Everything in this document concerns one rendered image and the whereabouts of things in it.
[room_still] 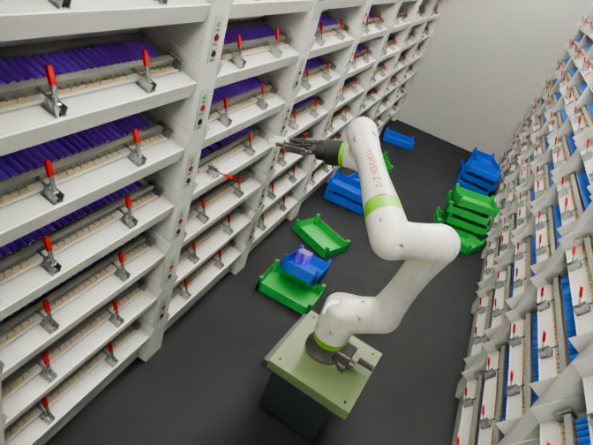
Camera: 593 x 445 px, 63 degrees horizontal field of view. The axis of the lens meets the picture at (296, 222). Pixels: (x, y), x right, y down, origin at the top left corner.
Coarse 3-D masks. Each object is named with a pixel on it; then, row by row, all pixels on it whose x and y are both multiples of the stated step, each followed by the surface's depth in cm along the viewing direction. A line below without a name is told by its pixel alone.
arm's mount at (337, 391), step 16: (304, 320) 187; (304, 336) 180; (352, 336) 187; (288, 352) 172; (304, 352) 174; (368, 352) 182; (272, 368) 168; (288, 368) 166; (304, 368) 168; (320, 368) 170; (336, 368) 172; (352, 368) 174; (304, 384) 163; (320, 384) 165; (336, 384) 166; (352, 384) 168; (320, 400) 163; (336, 400) 161; (352, 400) 163
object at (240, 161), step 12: (264, 132) 205; (264, 144) 204; (240, 156) 188; (252, 156) 193; (204, 168) 171; (228, 168) 179; (240, 168) 187; (204, 180) 166; (216, 180) 171; (192, 192) 158; (204, 192) 168
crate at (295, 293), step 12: (276, 264) 255; (264, 276) 248; (276, 276) 255; (288, 276) 257; (264, 288) 241; (276, 288) 248; (288, 288) 250; (300, 288) 253; (312, 288) 254; (324, 288) 248; (288, 300) 238; (300, 300) 245; (312, 300) 248; (300, 312) 238
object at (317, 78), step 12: (312, 60) 242; (324, 60) 255; (336, 60) 253; (312, 72) 232; (324, 72) 239; (336, 72) 255; (300, 84) 217; (312, 84) 226; (324, 84) 234; (300, 96) 211
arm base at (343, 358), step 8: (312, 336) 174; (312, 344) 173; (352, 344) 175; (312, 352) 172; (320, 352) 171; (328, 352) 170; (336, 352) 171; (344, 352) 171; (352, 352) 172; (320, 360) 171; (328, 360) 171; (336, 360) 172; (344, 360) 170; (352, 360) 173; (360, 360) 173; (344, 368) 171; (368, 368) 172
